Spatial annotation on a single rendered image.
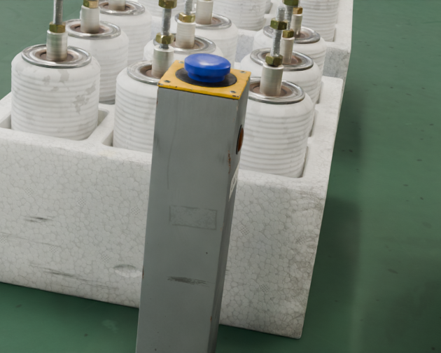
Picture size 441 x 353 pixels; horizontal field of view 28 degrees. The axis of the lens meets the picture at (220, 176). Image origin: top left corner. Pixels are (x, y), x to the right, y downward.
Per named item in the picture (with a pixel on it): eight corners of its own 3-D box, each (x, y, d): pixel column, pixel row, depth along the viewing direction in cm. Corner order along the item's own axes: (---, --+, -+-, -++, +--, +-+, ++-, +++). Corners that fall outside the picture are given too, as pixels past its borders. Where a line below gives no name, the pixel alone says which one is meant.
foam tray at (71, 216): (323, 192, 131) (344, 78, 124) (300, 340, 96) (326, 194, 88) (72, 149, 135) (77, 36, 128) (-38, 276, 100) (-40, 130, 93)
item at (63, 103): (69, 181, 110) (75, 40, 102) (108, 213, 103) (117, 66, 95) (-4, 195, 104) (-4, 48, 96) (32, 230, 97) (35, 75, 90)
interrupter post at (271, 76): (253, 94, 93) (257, 64, 92) (265, 88, 95) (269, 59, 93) (273, 99, 92) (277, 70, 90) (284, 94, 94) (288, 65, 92)
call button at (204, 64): (232, 78, 77) (234, 56, 76) (224, 92, 74) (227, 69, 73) (187, 71, 78) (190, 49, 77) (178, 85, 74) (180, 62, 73)
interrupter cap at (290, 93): (220, 92, 92) (220, 86, 92) (257, 77, 98) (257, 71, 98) (282, 113, 89) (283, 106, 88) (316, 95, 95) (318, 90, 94)
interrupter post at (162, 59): (157, 71, 96) (159, 42, 95) (176, 77, 95) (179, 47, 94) (145, 76, 94) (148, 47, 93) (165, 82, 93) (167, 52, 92)
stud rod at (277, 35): (275, 79, 92) (285, 9, 89) (266, 78, 92) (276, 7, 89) (276, 76, 93) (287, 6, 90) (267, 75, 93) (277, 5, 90)
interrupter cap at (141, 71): (150, 61, 99) (150, 54, 99) (208, 77, 96) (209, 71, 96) (112, 76, 93) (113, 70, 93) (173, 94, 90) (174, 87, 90)
